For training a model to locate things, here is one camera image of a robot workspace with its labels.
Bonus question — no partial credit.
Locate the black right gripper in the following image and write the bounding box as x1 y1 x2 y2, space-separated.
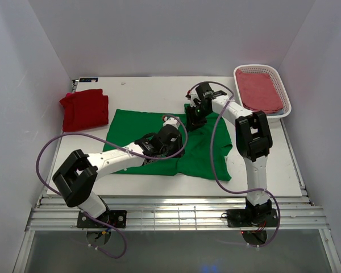
185 105 211 133

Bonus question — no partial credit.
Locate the green t shirt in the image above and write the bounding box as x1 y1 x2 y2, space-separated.
106 109 232 181

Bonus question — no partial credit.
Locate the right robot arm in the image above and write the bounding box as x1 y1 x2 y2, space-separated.
185 81 273 226

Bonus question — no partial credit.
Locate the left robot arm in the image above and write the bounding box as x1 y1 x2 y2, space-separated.
52 124 184 228

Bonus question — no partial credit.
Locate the pink t shirt in basket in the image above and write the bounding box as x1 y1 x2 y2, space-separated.
236 69 283 114

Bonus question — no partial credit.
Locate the white perforated plastic basket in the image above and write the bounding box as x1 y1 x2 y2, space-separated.
234 64 292 123

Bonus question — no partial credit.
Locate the light blue t shirt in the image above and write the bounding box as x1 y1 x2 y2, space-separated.
269 110 284 116

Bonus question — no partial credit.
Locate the folded red t shirt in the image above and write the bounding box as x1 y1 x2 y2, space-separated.
59 89 109 133

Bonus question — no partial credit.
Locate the blue label sticker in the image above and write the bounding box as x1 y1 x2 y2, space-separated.
79 77 98 82

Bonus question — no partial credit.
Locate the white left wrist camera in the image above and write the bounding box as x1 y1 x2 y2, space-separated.
163 116 180 129

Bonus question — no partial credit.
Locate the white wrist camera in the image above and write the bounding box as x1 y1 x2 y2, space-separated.
186 92 201 107
163 116 180 129

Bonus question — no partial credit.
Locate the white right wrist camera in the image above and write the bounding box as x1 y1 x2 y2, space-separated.
186 92 201 107

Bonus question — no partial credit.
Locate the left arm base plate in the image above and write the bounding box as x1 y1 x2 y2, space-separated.
76 210 127 229

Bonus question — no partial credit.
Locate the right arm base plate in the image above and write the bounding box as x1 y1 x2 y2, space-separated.
221 209 279 228

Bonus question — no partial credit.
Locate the aluminium rail frame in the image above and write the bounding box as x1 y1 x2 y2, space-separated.
14 191 341 272

